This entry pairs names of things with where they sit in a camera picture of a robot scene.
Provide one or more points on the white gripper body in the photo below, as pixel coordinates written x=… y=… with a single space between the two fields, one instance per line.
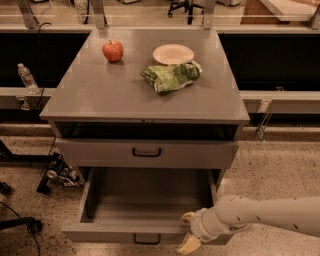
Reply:
x=199 y=224

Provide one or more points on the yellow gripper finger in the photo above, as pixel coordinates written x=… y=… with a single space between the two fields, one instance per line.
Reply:
x=189 y=244
x=187 y=217

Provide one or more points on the grey drawer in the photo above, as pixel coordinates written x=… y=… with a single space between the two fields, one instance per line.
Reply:
x=148 y=153
x=143 y=206

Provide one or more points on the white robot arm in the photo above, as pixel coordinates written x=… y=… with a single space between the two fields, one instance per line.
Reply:
x=232 y=214

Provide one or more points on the grey top drawer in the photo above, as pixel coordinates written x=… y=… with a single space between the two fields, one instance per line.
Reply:
x=148 y=153

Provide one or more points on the grey metal drawer cabinet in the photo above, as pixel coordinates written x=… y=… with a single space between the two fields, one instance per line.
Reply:
x=98 y=99

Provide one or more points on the black device on floor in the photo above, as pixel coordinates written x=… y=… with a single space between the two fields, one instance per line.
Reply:
x=58 y=172

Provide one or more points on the green chip bag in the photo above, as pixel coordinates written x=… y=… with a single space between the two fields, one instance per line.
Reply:
x=173 y=77

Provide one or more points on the black chair leg caster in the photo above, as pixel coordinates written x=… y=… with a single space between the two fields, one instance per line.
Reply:
x=33 y=225

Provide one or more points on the white paper plate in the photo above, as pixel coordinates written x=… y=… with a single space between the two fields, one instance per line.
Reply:
x=173 y=54

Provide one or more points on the red apple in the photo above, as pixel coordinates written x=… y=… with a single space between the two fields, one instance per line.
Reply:
x=113 y=51

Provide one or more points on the black office chair base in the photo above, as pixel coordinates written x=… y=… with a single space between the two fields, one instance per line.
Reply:
x=187 y=5

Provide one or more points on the brown wooden furniture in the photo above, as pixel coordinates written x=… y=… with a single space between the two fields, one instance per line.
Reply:
x=282 y=12

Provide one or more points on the clear plastic water bottle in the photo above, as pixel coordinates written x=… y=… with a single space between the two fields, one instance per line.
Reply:
x=28 y=79

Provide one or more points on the metal bracket clamp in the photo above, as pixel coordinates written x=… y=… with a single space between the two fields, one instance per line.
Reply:
x=264 y=109

